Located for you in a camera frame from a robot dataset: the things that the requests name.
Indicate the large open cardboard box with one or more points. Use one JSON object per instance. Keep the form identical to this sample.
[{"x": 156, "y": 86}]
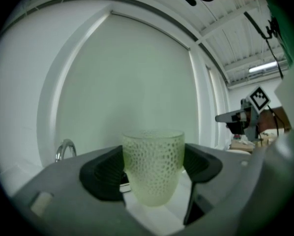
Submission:
[{"x": 243, "y": 146}]

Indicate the chrome faucet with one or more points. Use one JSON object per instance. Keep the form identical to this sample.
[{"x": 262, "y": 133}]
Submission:
[{"x": 63, "y": 149}]

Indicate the ceiling strip light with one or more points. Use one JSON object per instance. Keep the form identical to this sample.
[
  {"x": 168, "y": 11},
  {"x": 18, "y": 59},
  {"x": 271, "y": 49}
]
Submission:
[{"x": 262, "y": 67}]

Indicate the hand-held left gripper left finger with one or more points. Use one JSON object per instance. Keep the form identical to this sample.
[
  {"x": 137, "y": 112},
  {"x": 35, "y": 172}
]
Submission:
[{"x": 70, "y": 188}]

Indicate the light green textured glass cup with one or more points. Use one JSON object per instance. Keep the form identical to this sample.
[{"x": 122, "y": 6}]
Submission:
[{"x": 153, "y": 166}]

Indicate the person's right forearm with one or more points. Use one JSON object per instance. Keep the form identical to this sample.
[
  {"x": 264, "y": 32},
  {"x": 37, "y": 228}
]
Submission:
[{"x": 267, "y": 122}]

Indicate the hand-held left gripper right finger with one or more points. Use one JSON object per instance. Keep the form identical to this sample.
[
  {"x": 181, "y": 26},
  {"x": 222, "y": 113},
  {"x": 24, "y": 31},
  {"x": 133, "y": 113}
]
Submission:
[{"x": 211, "y": 171}]

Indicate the green shirt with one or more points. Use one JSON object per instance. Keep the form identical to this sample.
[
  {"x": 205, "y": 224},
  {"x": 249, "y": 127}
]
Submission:
[{"x": 284, "y": 26}]

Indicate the white sink vanity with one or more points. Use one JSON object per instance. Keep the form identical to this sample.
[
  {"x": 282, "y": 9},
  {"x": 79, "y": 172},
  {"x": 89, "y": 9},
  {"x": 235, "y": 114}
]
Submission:
[{"x": 152, "y": 214}]

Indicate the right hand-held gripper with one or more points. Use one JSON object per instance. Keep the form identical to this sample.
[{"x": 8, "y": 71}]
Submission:
[{"x": 258, "y": 99}]

